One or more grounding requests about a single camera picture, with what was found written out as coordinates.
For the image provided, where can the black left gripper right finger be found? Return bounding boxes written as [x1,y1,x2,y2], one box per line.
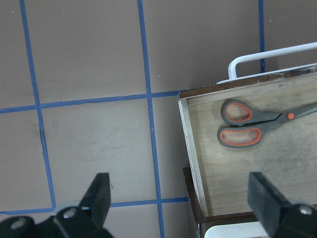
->
[248,172,317,238]

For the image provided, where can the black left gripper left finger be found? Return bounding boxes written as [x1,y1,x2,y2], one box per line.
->
[53,173,111,238]

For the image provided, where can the grey orange handled scissors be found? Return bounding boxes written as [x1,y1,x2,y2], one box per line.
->
[217,100,317,148]

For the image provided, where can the white plastic tray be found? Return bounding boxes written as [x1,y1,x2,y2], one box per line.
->
[203,222,268,238]

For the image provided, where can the dark brown wooden cabinet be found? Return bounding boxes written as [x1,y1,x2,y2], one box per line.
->
[183,167,258,238]

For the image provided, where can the wooden drawer with white handle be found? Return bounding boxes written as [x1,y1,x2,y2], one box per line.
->
[178,43,317,216]

